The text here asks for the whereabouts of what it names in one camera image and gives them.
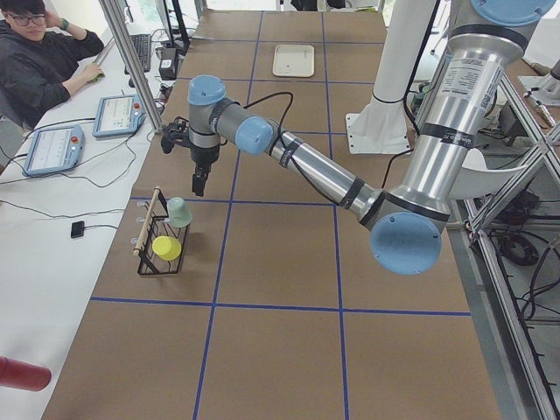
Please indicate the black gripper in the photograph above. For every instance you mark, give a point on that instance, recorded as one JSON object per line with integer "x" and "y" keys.
{"x": 204, "y": 156}

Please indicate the black keyboard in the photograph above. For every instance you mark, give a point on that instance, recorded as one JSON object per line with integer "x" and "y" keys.
{"x": 142, "y": 47}

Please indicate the person in black hoodie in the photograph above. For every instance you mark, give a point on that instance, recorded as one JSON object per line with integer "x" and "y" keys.
{"x": 40, "y": 55}

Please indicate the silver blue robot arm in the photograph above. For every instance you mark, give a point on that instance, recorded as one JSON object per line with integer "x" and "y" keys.
{"x": 406, "y": 222}

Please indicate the near blue teach pendant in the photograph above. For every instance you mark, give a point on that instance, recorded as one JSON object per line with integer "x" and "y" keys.
{"x": 54, "y": 150}

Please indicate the aluminium frame post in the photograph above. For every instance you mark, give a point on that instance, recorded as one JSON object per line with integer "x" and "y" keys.
{"x": 116, "y": 23}

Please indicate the black monitor stand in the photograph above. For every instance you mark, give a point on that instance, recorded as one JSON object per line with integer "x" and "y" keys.
{"x": 179, "y": 37}

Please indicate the light green plastic cup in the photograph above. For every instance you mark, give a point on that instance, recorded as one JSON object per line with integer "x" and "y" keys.
{"x": 179, "y": 212}

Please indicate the blue teach pendant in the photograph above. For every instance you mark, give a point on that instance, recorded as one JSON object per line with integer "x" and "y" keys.
{"x": 118, "y": 116}
{"x": 54, "y": 150}

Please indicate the cream rabbit tray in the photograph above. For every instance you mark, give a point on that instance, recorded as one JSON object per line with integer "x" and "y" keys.
{"x": 294, "y": 61}

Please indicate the small black puck device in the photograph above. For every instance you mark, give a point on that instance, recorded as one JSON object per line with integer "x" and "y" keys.
{"x": 77, "y": 229}

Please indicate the red cylindrical bottle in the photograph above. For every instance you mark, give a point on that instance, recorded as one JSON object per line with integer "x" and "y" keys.
{"x": 16, "y": 374}

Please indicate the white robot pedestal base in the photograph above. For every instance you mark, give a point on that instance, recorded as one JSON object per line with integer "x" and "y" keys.
{"x": 381, "y": 127}

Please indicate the white plastic chair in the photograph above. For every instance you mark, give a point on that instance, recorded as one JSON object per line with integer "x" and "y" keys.
{"x": 475, "y": 179}

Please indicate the black wire cup rack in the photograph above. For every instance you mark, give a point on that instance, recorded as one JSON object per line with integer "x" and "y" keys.
{"x": 156, "y": 222}

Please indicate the yellow plastic cup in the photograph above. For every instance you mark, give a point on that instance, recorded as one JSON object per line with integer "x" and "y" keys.
{"x": 167, "y": 248}

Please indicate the far blue teach pendant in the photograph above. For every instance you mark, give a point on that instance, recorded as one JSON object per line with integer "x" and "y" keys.
{"x": 118, "y": 116}

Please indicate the black power adapter box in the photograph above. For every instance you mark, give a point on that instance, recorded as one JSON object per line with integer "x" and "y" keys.
{"x": 168, "y": 64}

